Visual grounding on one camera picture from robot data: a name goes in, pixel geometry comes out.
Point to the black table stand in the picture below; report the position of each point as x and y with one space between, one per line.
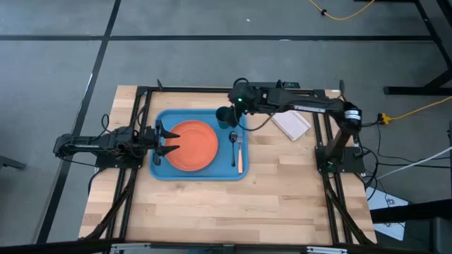
438 81

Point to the white spiral notebook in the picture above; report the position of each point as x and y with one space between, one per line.
291 125

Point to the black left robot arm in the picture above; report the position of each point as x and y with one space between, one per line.
88 144

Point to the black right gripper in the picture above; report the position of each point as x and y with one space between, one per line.
247 98

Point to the orange plate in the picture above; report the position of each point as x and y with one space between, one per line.
194 146

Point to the dark metal spoon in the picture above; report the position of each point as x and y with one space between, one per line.
233 137

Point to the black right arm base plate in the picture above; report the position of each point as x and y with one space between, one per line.
349 164

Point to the black box on frame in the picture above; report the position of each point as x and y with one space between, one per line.
289 85

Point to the teal plastic cup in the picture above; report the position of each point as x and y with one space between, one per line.
221 118

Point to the black cabinet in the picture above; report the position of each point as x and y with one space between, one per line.
423 215

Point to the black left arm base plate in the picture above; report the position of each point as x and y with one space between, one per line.
116 161

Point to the black aluminium table frame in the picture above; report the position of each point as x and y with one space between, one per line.
194 90

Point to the black furniture foot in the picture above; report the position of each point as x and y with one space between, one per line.
10 162

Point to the white paper sheet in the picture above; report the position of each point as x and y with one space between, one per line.
385 202

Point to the blue plastic tray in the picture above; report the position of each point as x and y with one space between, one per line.
226 171

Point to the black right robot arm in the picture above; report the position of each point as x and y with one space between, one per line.
318 105

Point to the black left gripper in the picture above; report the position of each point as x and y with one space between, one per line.
148 143

